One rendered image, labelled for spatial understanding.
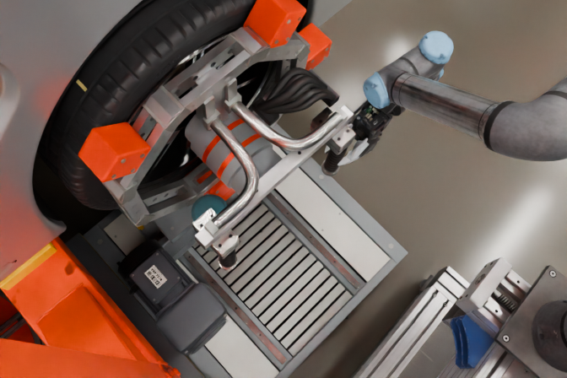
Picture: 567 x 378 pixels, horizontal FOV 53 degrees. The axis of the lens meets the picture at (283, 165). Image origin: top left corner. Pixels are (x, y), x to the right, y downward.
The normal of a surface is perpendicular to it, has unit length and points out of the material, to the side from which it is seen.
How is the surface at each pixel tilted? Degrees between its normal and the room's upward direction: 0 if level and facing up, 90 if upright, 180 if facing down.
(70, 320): 36
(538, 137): 48
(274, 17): 55
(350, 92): 0
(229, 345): 0
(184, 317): 0
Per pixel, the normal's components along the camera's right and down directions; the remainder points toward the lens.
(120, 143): 0.56, -0.69
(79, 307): -0.35, -0.69
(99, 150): -0.46, 0.20
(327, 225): 0.07, -0.35
